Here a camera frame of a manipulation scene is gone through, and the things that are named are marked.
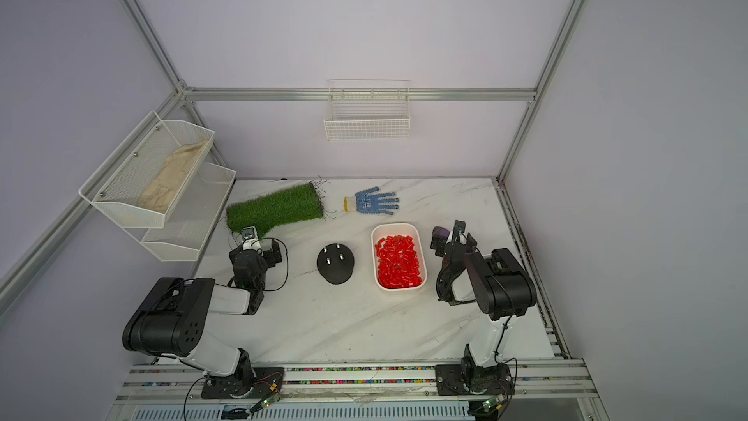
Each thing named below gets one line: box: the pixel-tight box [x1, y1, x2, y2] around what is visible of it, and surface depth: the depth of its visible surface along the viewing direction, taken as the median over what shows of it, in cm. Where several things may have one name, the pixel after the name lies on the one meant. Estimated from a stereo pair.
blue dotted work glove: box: [343, 186, 400, 216], surface depth 116 cm
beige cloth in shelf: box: [137, 139, 209, 214], surface depth 81 cm
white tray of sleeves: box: [371, 222, 429, 292], surface depth 98 cm
